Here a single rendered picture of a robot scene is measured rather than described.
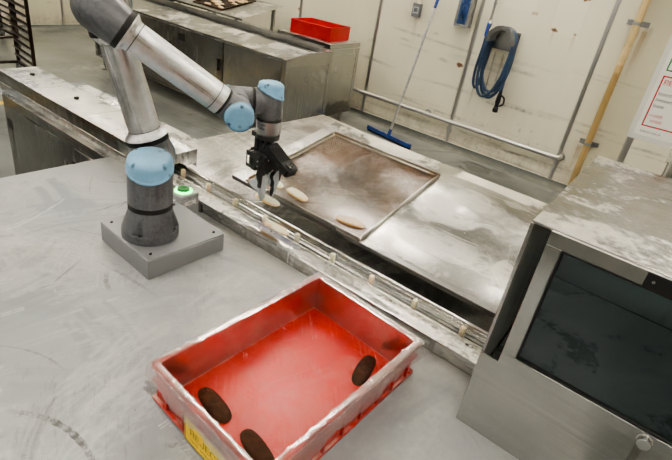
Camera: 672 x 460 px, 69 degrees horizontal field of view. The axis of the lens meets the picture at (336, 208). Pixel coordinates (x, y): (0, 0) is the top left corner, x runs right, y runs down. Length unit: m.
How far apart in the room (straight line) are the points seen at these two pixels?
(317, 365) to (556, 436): 0.49
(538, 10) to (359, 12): 1.90
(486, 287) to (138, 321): 0.90
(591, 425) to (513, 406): 0.13
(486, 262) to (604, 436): 0.63
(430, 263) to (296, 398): 0.58
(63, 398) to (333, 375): 0.53
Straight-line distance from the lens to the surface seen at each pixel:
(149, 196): 1.34
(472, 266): 1.47
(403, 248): 1.48
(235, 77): 4.65
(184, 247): 1.39
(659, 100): 1.76
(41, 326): 1.29
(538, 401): 1.03
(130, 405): 1.09
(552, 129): 4.93
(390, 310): 1.28
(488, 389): 1.06
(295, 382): 1.11
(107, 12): 1.24
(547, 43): 4.88
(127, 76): 1.40
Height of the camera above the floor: 1.64
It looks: 27 degrees down
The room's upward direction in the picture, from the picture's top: 10 degrees clockwise
